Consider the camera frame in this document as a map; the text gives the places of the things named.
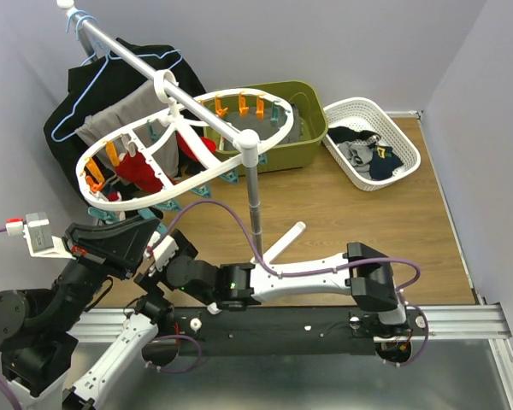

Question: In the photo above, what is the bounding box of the black hanging garment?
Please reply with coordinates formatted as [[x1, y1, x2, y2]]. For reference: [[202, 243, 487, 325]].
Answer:
[[44, 38, 206, 206]]

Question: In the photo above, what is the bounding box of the grey cloth in bin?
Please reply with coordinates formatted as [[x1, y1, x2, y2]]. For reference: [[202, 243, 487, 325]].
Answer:
[[224, 104, 302, 144]]

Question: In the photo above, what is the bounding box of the light blue wire hanger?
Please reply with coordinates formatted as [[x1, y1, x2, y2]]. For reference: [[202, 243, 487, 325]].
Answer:
[[44, 41, 187, 144]]

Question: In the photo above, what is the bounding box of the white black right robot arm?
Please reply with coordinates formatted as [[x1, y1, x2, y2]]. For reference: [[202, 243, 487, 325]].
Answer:
[[143, 230, 408, 335]]

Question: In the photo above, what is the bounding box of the olive green plastic bin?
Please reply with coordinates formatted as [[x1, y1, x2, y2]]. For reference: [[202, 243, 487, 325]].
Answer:
[[196, 80, 328, 173]]

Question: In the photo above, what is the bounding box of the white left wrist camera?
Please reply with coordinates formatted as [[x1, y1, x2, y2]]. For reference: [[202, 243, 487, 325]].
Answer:
[[5, 212, 74, 260]]

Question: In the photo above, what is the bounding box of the black white striped sock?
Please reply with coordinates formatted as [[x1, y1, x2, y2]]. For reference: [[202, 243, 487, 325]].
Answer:
[[327, 126, 381, 145]]

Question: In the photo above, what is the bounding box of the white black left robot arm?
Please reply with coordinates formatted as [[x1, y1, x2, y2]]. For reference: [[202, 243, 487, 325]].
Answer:
[[0, 213, 173, 409]]

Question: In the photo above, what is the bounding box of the white clothes clip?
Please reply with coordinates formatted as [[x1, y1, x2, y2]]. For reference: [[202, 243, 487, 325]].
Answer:
[[121, 133, 138, 157]]

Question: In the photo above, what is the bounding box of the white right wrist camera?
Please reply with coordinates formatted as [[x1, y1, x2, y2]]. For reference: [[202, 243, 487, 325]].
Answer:
[[144, 231, 179, 274]]

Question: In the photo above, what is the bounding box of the silver white clothes rack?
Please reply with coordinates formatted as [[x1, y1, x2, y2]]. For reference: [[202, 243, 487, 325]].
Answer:
[[55, 0, 307, 316]]

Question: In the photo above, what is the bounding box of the red sock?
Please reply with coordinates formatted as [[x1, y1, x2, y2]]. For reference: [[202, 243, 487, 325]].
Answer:
[[175, 132, 217, 164], [115, 153, 162, 194]]

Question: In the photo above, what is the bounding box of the orange clothes clip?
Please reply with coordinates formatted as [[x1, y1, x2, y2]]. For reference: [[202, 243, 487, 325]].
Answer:
[[255, 94, 265, 120], [214, 94, 228, 118], [238, 91, 250, 117]]

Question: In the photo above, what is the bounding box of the teal clothes clip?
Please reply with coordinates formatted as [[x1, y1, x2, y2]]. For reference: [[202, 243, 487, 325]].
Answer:
[[154, 199, 182, 212], [156, 222, 168, 236], [87, 207, 126, 224], [146, 121, 161, 143]]

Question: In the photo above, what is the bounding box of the navy yellow patterned sock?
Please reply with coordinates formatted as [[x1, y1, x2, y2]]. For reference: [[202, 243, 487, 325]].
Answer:
[[369, 145, 404, 181]]

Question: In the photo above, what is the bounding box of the aluminium frame rail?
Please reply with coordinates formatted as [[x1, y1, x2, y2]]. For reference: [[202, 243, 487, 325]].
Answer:
[[71, 304, 513, 409]]

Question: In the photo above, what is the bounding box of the white perforated plastic basket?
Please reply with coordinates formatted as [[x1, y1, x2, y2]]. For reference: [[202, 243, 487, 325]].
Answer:
[[322, 97, 421, 191]]

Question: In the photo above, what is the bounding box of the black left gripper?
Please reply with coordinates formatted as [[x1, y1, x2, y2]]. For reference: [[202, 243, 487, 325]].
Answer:
[[51, 212, 161, 330]]

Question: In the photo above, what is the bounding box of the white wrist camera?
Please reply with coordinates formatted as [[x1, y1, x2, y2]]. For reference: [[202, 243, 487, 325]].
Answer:
[[5, 212, 74, 260], [144, 231, 179, 274]]

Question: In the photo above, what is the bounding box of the grey hanging cloth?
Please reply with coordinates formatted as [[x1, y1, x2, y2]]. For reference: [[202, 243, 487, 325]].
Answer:
[[75, 81, 179, 177]]

